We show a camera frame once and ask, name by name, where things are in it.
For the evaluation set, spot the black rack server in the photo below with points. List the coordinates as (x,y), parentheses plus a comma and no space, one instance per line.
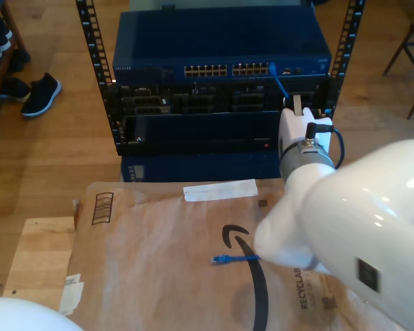
(210,98)

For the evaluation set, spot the black rack chassis blue panel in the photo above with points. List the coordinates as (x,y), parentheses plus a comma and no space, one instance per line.
(200,131)

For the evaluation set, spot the dark blue metal case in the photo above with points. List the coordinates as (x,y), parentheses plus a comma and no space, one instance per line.
(200,167)

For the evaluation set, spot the grey flat device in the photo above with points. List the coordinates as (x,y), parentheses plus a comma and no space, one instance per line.
(227,4)

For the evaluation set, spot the brown paper mailer bag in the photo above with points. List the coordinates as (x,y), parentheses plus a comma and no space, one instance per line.
(158,262)

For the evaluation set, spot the black sneaker grey sole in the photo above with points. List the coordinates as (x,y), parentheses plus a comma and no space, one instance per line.
(15,90)
(41,96)

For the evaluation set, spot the dark plain shoe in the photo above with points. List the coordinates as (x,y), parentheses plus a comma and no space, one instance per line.
(20,60)

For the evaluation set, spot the wooden shoe shelf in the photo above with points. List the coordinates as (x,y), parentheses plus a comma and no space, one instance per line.
(14,25)

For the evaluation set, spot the blue network switch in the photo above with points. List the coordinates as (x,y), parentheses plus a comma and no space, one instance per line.
(221,41)

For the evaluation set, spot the black rack frame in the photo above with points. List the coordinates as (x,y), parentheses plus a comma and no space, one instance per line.
(96,62)

